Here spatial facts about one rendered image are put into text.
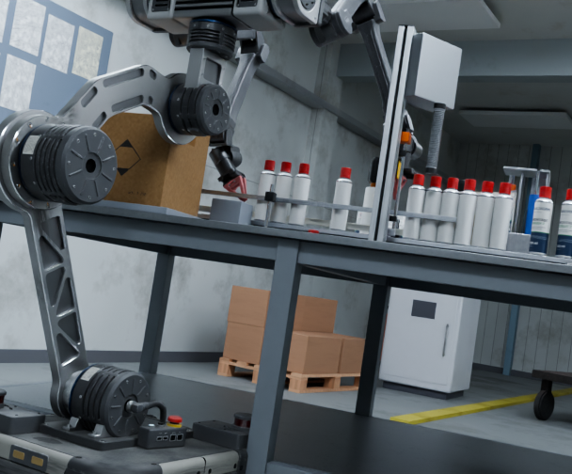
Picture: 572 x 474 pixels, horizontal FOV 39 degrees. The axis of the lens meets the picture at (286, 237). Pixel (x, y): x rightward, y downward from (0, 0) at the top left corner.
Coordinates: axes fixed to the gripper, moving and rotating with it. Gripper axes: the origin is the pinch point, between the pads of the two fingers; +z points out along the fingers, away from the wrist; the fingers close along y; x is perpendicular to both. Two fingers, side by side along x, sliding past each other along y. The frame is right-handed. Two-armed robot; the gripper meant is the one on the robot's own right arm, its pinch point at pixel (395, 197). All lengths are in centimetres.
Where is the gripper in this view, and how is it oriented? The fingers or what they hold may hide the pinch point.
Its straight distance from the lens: 261.8
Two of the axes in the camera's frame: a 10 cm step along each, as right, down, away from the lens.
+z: -1.6, 9.9, -0.6
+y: -9.3, -1.3, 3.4
